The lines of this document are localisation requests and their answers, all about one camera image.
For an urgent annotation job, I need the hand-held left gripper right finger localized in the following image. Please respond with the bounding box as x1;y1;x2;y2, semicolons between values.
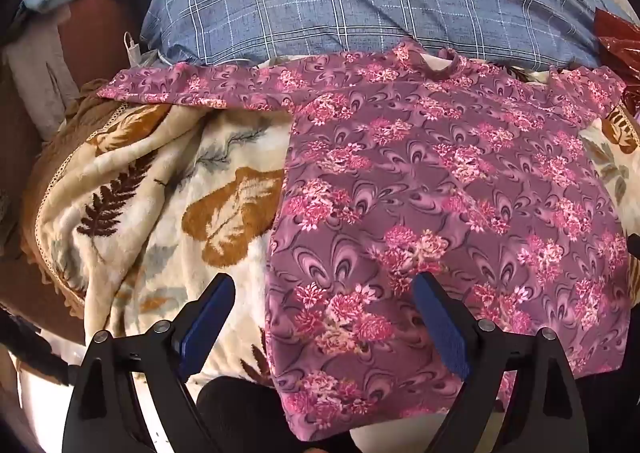
412;272;598;453

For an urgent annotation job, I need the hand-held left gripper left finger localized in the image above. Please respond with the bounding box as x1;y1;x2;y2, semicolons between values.
62;274;237;453

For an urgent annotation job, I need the purple floral shirt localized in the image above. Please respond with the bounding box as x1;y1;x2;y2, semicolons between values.
97;40;632;443

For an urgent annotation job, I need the cream leaf print blanket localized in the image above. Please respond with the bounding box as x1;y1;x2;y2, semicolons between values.
20;53;640;389

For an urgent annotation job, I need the grey cloth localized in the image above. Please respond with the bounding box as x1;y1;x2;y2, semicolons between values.
7;26;81;140

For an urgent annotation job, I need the red plastic bag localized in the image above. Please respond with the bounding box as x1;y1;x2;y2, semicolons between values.
593;8;640;84

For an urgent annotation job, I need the white charger cable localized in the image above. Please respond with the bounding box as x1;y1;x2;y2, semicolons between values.
123;31;151;68

